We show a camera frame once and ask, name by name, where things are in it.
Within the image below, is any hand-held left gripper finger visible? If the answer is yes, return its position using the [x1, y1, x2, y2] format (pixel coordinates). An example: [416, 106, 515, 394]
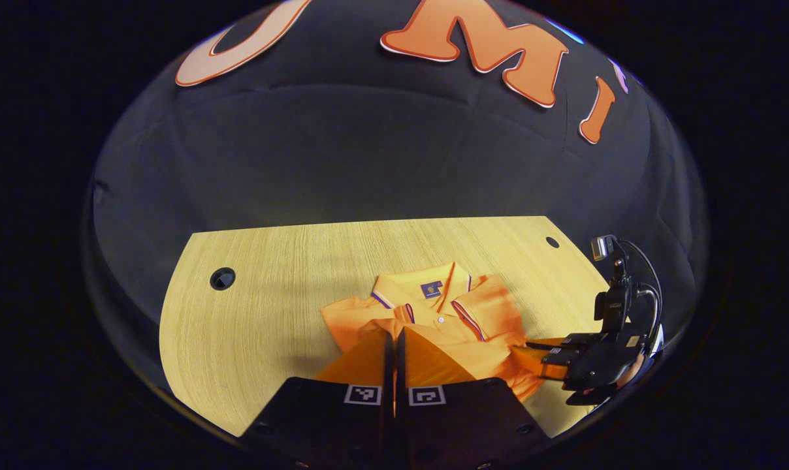
[241, 330, 395, 461]
[396, 326, 552, 461]

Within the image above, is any orange T-shirt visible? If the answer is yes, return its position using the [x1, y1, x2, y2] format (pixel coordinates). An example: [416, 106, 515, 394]
[321, 262, 568, 418]

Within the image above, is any black camera cable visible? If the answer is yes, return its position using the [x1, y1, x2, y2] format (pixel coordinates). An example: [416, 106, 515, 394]
[620, 238, 663, 340]

